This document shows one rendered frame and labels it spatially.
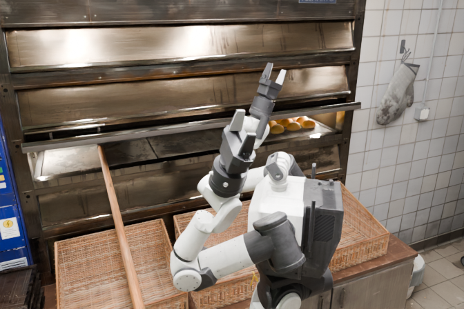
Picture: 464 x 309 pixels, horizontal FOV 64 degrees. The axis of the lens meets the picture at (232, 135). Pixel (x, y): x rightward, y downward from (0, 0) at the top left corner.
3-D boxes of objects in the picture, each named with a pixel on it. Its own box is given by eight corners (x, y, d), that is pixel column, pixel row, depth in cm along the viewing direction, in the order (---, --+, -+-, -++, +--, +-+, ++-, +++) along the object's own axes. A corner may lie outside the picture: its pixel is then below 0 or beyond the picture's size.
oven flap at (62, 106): (24, 131, 169) (16, 87, 168) (347, 94, 233) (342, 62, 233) (22, 130, 165) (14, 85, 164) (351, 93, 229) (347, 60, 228)
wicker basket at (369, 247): (264, 234, 241) (266, 195, 232) (335, 214, 263) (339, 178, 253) (308, 283, 199) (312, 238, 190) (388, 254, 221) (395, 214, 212)
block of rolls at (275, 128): (220, 112, 288) (220, 105, 286) (275, 105, 305) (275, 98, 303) (255, 137, 235) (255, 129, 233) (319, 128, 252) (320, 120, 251)
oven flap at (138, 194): (43, 229, 186) (37, 189, 186) (338, 170, 251) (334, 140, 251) (42, 231, 182) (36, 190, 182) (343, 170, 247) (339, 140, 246)
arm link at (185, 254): (190, 207, 107) (161, 253, 113) (190, 232, 98) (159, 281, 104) (222, 219, 110) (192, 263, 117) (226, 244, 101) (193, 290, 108)
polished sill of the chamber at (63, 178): (35, 184, 185) (34, 177, 183) (335, 136, 249) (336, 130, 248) (34, 190, 180) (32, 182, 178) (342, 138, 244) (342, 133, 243)
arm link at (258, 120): (264, 109, 158) (255, 134, 159) (244, 102, 152) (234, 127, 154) (279, 116, 148) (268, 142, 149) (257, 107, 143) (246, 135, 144)
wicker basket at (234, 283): (174, 254, 221) (171, 214, 212) (260, 234, 240) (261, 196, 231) (197, 316, 179) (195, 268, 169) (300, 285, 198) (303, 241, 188)
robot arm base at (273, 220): (272, 265, 116) (306, 252, 114) (268, 281, 104) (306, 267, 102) (253, 220, 118) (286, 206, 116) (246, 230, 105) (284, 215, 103)
